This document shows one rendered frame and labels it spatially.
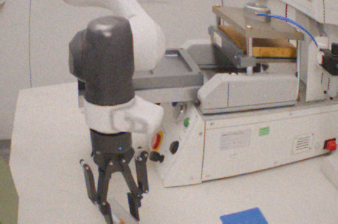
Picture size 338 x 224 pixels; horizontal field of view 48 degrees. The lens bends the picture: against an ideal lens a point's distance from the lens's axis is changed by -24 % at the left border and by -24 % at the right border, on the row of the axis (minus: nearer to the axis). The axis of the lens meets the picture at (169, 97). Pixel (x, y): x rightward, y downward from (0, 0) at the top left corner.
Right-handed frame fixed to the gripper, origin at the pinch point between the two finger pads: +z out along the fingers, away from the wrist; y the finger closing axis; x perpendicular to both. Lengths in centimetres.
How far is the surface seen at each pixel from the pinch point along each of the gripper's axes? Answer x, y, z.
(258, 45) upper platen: -10, -42, -26
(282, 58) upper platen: -6, -48, -23
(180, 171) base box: -9.3, -20.1, 0.0
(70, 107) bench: -66, -14, 5
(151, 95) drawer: -16.8, -17.3, -16.1
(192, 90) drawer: -13.7, -25.5, -16.6
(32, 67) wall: -177, -21, 23
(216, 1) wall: -144, -131, -7
